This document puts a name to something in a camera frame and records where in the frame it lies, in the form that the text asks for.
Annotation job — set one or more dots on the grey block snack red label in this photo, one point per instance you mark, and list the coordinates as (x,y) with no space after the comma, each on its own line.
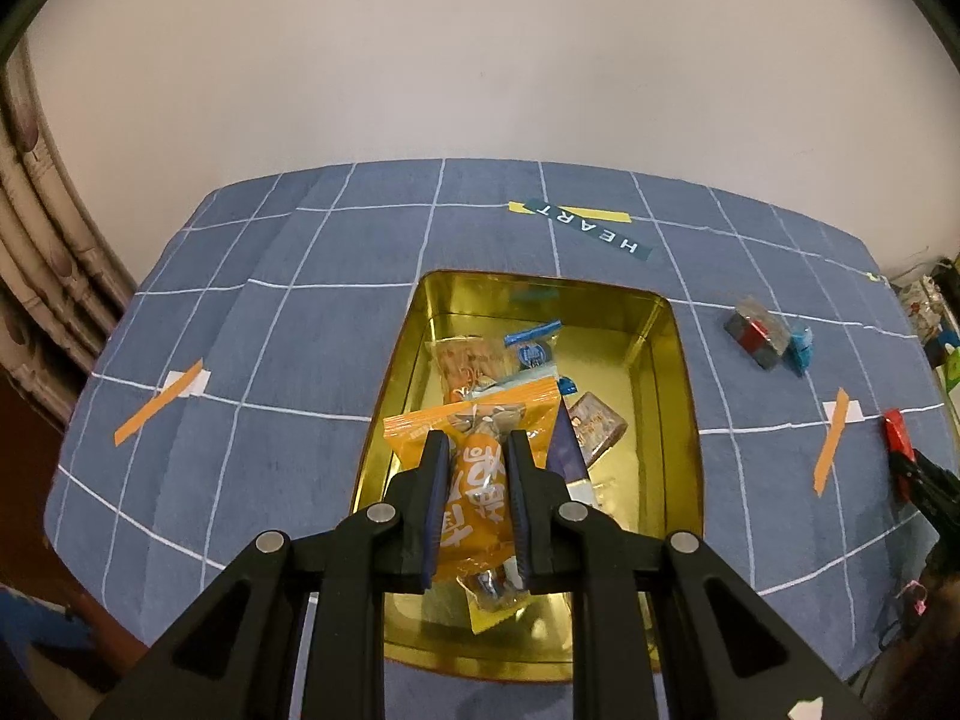
(757,330)

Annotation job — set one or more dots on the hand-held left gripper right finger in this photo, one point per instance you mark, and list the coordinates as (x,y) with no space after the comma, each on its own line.
(519,517)

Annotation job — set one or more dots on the maroon and gold tin box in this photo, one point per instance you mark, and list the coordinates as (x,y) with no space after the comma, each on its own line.
(622,360)

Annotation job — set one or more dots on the red snack packet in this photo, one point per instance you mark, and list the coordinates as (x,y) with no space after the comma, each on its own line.
(896,431)

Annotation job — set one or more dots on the orange snack packet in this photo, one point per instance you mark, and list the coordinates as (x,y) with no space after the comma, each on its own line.
(480,480)

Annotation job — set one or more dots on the beige patterned curtain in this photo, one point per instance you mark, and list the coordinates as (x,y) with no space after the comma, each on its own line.
(45,240)

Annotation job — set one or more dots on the blue object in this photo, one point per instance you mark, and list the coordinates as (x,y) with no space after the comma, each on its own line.
(37,619)

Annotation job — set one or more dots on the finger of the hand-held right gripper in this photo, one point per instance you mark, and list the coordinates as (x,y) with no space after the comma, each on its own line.
(934,491)

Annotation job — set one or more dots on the green tissue box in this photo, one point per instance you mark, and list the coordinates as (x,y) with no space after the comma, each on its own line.
(952,371)

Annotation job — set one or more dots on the navy and pale blue packet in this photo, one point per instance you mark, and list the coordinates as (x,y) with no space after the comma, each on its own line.
(566,457)

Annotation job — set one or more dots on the clear-wrapped brown snack bar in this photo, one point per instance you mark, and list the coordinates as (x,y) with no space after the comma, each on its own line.
(596,424)

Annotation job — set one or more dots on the pink hair clip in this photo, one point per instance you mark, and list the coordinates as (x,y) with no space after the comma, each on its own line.
(913,595)

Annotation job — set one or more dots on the small blue and clear packet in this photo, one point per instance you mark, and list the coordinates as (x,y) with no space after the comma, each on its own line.
(532,351)

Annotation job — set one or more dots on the orange tape strip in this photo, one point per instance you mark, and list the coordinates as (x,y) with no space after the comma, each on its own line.
(832,442)
(150,409)

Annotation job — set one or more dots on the blue checked tablecloth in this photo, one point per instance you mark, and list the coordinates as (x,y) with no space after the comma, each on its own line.
(300,240)

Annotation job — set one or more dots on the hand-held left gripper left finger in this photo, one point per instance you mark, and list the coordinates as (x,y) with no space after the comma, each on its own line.
(439,510)

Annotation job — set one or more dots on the clear packet of orange snacks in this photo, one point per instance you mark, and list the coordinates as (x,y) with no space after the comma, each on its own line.
(465,364)

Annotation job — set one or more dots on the blue wrapped candy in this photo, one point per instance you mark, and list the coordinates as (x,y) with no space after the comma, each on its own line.
(801,349)

